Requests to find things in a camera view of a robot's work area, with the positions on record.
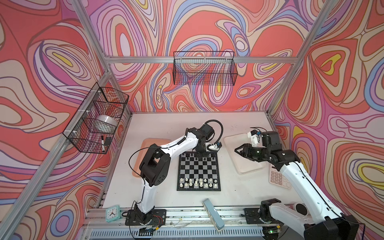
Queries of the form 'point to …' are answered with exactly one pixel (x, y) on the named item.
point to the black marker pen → (103, 143)
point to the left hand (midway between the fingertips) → (205, 151)
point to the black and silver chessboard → (196, 174)
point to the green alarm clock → (113, 213)
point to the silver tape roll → (107, 119)
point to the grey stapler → (214, 215)
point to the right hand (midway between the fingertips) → (238, 154)
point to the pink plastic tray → (145, 144)
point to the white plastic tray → (244, 164)
